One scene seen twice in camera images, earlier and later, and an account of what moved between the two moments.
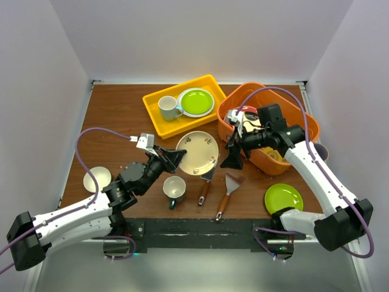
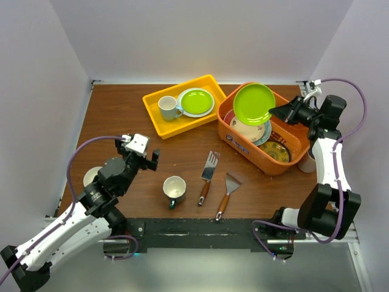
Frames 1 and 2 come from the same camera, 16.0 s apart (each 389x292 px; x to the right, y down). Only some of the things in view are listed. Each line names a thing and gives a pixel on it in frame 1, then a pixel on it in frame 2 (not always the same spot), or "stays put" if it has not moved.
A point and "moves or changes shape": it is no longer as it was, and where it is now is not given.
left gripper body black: x=157 y=164 to x=134 y=162
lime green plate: x=196 y=101 stays put
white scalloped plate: x=192 y=115 stays put
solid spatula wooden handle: x=232 y=182 stays put
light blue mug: x=168 y=108 stays put
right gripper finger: x=233 y=141 to x=284 y=112
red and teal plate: x=245 y=109 moves or changes shape
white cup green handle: x=174 y=188 stays put
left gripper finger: x=173 y=156 to x=152 y=164
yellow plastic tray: x=166 y=128 stays put
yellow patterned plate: x=274 y=154 stays put
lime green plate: x=283 y=195 to x=251 y=104
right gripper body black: x=251 y=140 to x=302 y=114
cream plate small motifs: x=202 y=152 moves or changes shape
